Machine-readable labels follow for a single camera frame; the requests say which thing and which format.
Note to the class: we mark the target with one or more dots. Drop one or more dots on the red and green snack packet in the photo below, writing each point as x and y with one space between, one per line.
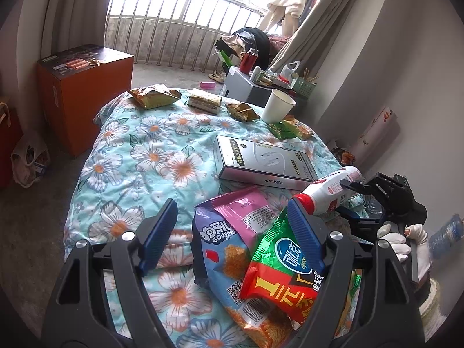
279 275

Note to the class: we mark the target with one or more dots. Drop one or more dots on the crumpled brown bag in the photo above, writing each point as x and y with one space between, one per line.
232 43

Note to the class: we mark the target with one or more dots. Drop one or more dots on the orange box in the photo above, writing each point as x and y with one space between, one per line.
90 98

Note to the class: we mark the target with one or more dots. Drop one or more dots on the hanging cream garment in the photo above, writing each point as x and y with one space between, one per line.
286 2

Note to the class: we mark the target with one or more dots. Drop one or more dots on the grey low cabinet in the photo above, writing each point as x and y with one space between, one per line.
246 89

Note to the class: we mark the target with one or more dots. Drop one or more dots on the blue and pink snack bag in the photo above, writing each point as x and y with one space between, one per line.
228 239

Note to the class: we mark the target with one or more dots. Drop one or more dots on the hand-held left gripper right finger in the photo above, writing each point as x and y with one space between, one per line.
306 230

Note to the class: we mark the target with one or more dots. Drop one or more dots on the flat grey box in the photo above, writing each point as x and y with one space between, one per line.
264 161

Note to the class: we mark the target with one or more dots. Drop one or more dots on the pink rolled mat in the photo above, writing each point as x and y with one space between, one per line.
377 132

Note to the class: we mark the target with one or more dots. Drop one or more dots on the pair of beige shoes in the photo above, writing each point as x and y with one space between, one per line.
216 77

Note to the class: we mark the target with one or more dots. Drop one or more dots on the red thermos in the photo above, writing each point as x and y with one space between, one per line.
248 61

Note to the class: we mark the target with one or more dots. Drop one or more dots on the beige curtain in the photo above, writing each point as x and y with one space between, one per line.
65 14
319 18

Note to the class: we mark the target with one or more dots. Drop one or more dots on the beige rectangular snack packet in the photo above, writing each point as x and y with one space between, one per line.
205 102

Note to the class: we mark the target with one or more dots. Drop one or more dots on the person's right hand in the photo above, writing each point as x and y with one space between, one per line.
423 250

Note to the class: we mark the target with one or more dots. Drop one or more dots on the crumpled gold snack packet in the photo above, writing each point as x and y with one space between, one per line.
243 111

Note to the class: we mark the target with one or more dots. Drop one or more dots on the small green snack packet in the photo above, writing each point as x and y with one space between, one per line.
280 129

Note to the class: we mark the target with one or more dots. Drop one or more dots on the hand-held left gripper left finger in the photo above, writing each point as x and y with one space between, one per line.
159 239

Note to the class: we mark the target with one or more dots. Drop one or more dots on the large yellow snack packet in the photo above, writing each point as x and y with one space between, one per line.
156 96

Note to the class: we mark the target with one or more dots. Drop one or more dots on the small pink object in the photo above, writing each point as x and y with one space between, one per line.
208 86

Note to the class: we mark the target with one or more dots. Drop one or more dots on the red clothes pile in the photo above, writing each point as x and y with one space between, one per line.
279 41

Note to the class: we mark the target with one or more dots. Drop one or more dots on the floral blanket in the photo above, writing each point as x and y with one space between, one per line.
145 159

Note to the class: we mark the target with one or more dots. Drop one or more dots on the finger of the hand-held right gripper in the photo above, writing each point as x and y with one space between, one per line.
354 214
353 185

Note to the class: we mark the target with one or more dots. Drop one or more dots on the white bottle with red cap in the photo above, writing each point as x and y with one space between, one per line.
324 193

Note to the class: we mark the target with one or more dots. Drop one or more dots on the white plastic bag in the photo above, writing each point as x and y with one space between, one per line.
290 69

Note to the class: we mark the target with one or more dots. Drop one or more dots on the green yellow snack packets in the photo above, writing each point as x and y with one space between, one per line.
300 127

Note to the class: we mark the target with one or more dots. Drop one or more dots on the white paper cup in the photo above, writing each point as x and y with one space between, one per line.
277 106

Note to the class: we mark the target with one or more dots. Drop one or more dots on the white tote bag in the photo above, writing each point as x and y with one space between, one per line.
27 159

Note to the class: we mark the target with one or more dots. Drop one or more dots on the metal balcony railing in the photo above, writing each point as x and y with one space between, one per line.
174 29

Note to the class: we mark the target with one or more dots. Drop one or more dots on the black bag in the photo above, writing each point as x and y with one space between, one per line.
261 41

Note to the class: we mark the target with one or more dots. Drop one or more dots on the green plastic storage basket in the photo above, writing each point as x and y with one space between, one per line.
303 87

